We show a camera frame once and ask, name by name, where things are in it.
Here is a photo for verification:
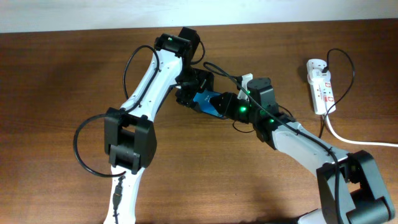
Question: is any black USB charging cable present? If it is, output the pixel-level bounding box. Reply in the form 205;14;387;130
231;48;356;139

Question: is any white USB charger adapter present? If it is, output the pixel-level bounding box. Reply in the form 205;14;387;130
307;58;331;85

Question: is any white power strip cord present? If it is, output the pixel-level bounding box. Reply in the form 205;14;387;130
324;96;398;148

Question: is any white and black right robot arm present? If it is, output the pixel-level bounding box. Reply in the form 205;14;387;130
210;78;396;224

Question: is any blue Galaxy smartphone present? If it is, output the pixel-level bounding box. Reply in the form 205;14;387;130
193;90;226;119

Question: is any white power strip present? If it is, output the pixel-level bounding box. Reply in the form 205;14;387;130
306;58;337;116

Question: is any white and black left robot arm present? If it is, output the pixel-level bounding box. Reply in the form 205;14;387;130
104;27;214;223

